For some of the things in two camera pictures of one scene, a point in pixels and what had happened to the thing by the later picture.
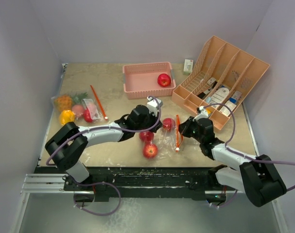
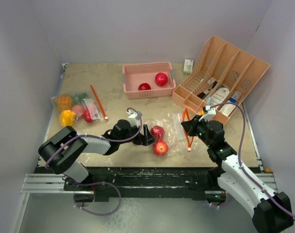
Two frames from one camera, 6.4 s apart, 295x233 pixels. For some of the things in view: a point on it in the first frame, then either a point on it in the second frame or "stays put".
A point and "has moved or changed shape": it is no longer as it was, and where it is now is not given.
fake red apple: (147, 137) has moved or changed shape
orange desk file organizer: (220, 78) stays put
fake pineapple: (63, 102) stays put
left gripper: (154, 119) → (144, 140)
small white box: (188, 66) stays put
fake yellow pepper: (66, 116) stays put
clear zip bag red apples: (166, 140) has moved or changed shape
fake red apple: (164, 80) has moved or changed shape
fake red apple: (168, 124) → (158, 132)
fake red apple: (149, 151) → (160, 148)
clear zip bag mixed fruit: (80, 108) stays put
